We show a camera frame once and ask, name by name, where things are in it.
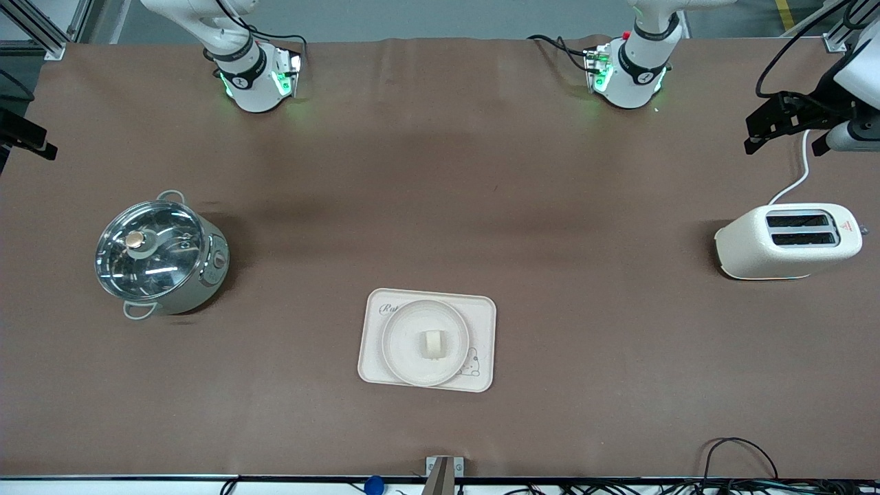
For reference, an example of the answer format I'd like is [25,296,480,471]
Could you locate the white toaster power cable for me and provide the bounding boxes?
[768,129,813,206]

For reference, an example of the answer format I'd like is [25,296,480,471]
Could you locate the cream rabbit print tray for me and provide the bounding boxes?
[357,288,497,393]

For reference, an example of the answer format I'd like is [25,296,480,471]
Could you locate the cream two-slot toaster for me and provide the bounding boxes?
[714,203,864,281]

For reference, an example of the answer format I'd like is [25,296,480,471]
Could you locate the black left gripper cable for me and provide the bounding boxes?
[755,0,857,98]

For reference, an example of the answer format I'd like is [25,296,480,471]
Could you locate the black looped cable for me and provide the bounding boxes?
[700,437,780,482]

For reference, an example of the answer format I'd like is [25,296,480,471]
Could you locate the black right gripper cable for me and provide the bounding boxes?
[0,69,35,102]

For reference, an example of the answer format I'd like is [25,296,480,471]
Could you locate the glass pot lid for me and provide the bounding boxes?
[95,201,207,302]

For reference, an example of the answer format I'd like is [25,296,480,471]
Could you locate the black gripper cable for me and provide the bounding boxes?
[0,69,35,102]
[755,0,857,98]

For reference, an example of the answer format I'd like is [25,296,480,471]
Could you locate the pale green electric pot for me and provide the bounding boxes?
[123,190,230,321]

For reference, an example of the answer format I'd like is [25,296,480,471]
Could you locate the black left arm base cable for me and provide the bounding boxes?
[527,34,596,74]

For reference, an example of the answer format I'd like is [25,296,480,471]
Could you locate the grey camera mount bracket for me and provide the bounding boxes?
[421,456,465,495]

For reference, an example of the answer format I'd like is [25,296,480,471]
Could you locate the cream round plate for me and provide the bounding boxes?
[382,300,470,387]

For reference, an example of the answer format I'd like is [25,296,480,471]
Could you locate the aluminium frame profile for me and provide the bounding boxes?
[0,0,94,61]
[823,0,880,54]

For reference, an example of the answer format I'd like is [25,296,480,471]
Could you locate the black arm base cable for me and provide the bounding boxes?
[214,0,308,63]
[527,34,596,74]

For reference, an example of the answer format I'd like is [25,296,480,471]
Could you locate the brown table cover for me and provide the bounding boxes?
[0,34,880,480]

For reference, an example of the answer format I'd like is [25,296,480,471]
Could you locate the black right arm base cable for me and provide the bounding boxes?
[214,0,308,63]

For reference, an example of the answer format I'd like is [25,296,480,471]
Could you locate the black cable bundle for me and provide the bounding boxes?
[219,477,880,495]

